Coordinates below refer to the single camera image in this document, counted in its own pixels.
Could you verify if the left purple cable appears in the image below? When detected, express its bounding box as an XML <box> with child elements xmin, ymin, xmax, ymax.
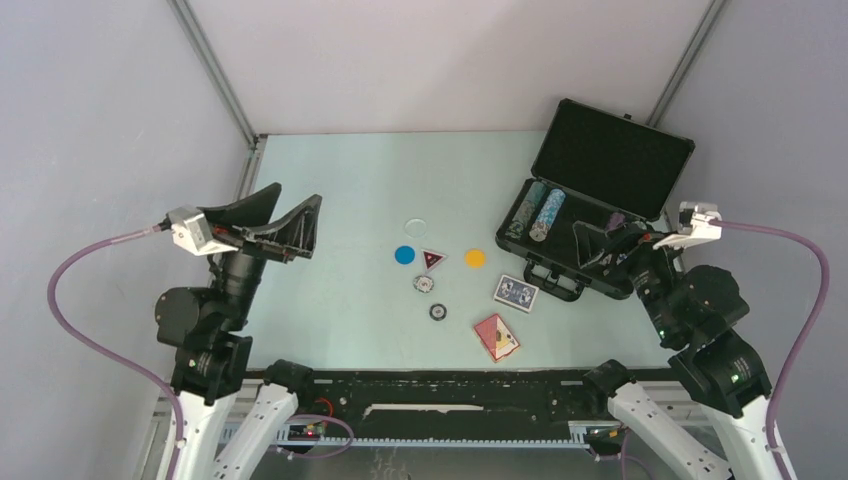
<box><xmin>46</xmin><ymin>223</ymin><xmax>185</xmax><ymax>480</ymax></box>

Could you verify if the yellow round button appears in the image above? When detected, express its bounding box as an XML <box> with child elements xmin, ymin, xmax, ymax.
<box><xmin>464</xmin><ymin>248</ymin><xmax>487</xmax><ymax>269</ymax></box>

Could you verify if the red playing card deck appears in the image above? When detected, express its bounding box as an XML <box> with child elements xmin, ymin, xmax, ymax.
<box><xmin>472</xmin><ymin>314</ymin><xmax>521</xmax><ymax>363</ymax></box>

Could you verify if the light blue chip stack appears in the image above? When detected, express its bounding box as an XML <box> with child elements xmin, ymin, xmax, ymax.
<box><xmin>529</xmin><ymin>189</ymin><xmax>566</xmax><ymax>242</ymax></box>

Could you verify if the black poker set case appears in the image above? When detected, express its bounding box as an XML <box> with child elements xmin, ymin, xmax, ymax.
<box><xmin>496</xmin><ymin>99</ymin><xmax>695</xmax><ymax>302</ymax></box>

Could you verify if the white grey poker chip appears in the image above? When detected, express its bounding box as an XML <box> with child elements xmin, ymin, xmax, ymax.
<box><xmin>413</xmin><ymin>275</ymin><xmax>435</xmax><ymax>293</ymax></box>

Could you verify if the left aluminium frame post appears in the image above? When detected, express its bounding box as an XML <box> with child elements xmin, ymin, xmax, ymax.
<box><xmin>165</xmin><ymin>0</ymin><xmax>260</xmax><ymax>150</ymax></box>

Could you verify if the green blue chip stack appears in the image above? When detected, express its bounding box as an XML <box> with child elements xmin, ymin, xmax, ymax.
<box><xmin>505</xmin><ymin>181</ymin><xmax>547</xmax><ymax>239</ymax></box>

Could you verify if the purple orange chip stack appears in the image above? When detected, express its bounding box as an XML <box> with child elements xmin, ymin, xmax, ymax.
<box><xmin>605</xmin><ymin>212</ymin><xmax>627</xmax><ymax>232</ymax></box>

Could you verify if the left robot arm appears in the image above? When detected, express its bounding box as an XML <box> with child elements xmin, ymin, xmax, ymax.
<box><xmin>154</xmin><ymin>182</ymin><xmax>322</xmax><ymax>479</ymax></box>

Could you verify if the red black triangle button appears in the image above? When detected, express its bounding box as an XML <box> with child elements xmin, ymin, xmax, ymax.
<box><xmin>421</xmin><ymin>249</ymin><xmax>448</xmax><ymax>272</ymax></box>

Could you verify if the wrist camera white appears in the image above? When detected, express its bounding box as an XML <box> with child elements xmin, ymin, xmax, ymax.
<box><xmin>653</xmin><ymin>201</ymin><xmax>722</xmax><ymax>250</ymax></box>
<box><xmin>166</xmin><ymin>206</ymin><xmax>238</xmax><ymax>256</ymax></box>

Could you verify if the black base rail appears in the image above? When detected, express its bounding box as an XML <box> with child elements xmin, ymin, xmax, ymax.
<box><xmin>296</xmin><ymin>369</ymin><xmax>613</xmax><ymax>444</ymax></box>

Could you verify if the clear round dealer button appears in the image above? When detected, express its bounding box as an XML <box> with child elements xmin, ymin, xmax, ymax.
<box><xmin>404</xmin><ymin>218</ymin><xmax>428</xmax><ymax>239</ymax></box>

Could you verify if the right aluminium frame post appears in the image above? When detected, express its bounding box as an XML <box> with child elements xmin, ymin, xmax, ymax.
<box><xmin>646</xmin><ymin>0</ymin><xmax>730</xmax><ymax>127</ymax></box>

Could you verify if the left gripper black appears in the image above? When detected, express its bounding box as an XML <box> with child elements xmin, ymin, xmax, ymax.
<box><xmin>203</xmin><ymin>181</ymin><xmax>324</xmax><ymax>328</ymax></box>

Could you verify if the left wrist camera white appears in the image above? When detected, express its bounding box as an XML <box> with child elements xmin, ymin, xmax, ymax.
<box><xmin>166</xmin><ymin>206</ymin><xmax>238</xmax><ymax>256</ymax></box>

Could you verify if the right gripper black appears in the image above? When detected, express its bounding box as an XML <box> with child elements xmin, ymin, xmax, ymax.
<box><xmin>570</xmin><ymin>219</ymin><xmax>691</xmax><ymax>341</ymax></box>

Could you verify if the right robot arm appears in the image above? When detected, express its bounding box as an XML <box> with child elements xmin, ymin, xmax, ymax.
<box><xmin>581</xmin><ymin>223</ymin><xmax>796</xmax><ymax>479</ymax></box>

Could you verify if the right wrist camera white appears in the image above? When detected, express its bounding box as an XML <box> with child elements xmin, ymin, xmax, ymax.
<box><xmin>653</xmin><ymin>201</ymin><xmax>722</xmax><ymax>250</ymax></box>

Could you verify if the blue round button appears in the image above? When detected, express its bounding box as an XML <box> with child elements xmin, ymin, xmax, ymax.
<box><xmin>394</xmin><ymin>245</ymin><xmax>416</xmax><ymax>265</ymax></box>

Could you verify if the blue playing card deck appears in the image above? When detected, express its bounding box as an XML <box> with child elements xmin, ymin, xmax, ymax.
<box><xmin>493</xmin><ymin>274</ymin><xmax>540</xmax><ymax>313</ymax></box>

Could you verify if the black poker chip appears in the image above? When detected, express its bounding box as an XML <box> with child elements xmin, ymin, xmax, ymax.
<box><xmin>428</xmin><ymin>303</ymin><xmax>448</xmax><ymax>321</ymax></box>

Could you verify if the aluminium frame post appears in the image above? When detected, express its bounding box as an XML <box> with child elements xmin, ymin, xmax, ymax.
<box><xmin>165</xmin><ymin>0</ymin><xmax>260</xmax><ymax>150</ymax></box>
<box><xmin>646</xmin><ymin>0</ymin><xmax>730</xmax><ymax>127</ymax></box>

